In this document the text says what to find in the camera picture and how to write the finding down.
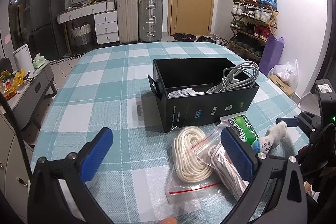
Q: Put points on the teal checked tablecloth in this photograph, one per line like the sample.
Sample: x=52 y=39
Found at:
x=109 y=87

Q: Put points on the brown cardboard box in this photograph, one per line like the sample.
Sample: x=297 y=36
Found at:
x=283 y=86

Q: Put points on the person's left hand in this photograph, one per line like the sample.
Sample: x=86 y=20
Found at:
x=169 y=220

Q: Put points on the dark glass cabinet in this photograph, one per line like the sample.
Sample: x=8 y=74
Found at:
x=18 y=3

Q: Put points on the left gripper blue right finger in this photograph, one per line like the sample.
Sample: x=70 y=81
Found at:
x=286 y=204

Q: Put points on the woven laundry basket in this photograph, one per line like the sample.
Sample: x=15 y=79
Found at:
x=82 y=38

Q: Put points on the dark grey refrigerator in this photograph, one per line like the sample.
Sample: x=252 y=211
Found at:
x=48 y=35

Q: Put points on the black cardboard box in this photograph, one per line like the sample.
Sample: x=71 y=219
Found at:
x=199 y=91

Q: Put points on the yellow plastic bag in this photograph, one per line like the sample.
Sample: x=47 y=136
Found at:
x=13 y=83

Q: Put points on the white sock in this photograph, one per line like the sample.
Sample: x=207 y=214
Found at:
x=272 y=138

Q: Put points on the silver suitcase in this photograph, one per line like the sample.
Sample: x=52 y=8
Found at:
x=150 y=20

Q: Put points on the wooden shoe rack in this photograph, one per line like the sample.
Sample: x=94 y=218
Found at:
x=252 y=23

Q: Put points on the grey tv cabinet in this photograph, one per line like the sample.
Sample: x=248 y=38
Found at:
x=25 y=103

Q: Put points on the white drawer desk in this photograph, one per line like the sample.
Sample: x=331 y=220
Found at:
x=102 y=16

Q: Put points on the beige suitcase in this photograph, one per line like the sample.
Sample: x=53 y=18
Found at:
x=127 y=20

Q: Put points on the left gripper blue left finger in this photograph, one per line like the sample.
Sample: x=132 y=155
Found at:
x=58 y=191

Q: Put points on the white air purifier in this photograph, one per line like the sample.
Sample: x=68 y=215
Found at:
x=22 y=58

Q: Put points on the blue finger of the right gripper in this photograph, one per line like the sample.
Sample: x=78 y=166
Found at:
x=309 y=122
x=290 y=122

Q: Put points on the green medicine sachet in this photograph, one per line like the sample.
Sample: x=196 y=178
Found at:
x=242 y=126

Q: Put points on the white plastic bag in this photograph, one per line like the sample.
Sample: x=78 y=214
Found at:
x=287 y=73

